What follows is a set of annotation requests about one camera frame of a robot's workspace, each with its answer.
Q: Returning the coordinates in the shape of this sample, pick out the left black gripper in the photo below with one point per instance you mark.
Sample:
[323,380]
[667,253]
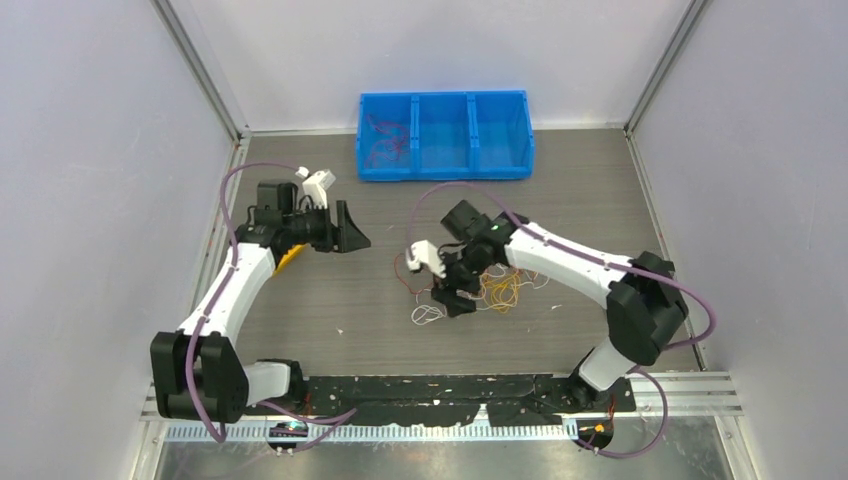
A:
[343,238]

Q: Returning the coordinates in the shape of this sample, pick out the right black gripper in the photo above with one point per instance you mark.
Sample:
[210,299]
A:
[456,304]

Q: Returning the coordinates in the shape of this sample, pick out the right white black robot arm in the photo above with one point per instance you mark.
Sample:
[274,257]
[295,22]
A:
[643,311]

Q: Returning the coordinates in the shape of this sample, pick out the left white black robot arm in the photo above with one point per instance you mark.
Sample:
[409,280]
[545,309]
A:
[197,374]

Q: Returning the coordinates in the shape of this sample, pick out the yellow triangular plastic stand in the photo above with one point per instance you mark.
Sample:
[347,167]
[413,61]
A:
[288,257]

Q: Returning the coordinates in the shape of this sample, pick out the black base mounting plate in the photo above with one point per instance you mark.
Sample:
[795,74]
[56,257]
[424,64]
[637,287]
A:
[450,400]

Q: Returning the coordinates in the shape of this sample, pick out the blue three-compartment plastic bin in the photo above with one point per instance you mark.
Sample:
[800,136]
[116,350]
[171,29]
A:
[445,136]

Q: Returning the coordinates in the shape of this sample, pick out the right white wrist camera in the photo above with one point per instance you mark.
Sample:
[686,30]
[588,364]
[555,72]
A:
[424,255]

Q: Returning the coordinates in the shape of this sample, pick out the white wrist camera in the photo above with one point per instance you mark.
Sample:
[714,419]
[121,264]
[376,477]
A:
[424,255]
[313,190]

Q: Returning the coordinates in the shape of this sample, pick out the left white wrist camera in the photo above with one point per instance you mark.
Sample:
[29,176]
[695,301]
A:
[313,190]

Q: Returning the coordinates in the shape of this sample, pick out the aluminium front rail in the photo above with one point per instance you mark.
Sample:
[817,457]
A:
[686,395]

